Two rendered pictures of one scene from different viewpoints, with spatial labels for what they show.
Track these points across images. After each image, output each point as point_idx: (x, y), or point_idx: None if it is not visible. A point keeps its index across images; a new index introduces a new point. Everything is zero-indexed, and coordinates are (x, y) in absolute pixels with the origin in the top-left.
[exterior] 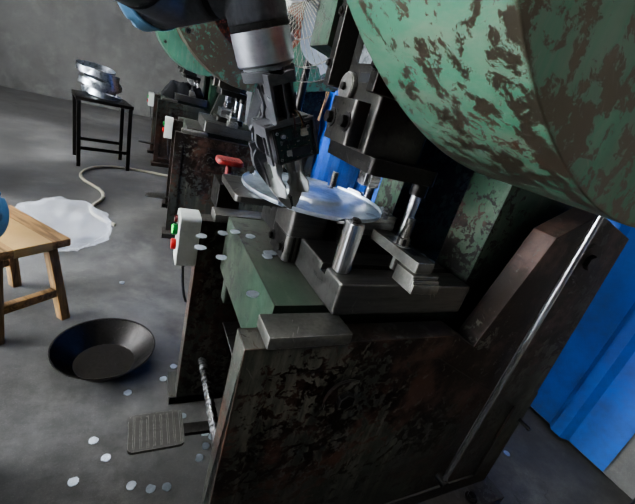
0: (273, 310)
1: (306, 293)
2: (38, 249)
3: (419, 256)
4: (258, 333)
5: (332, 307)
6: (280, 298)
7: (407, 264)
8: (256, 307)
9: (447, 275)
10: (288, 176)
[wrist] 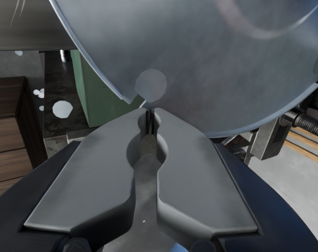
0: (88, 124)
1: (139, 96)
2: None
3: (278, 142)
4: (67, 143)
5: (153, 136)
6: (100, 111)
7: (257, 143)
8: (76, 62)
9: (304, 101)
10: (165, 145)
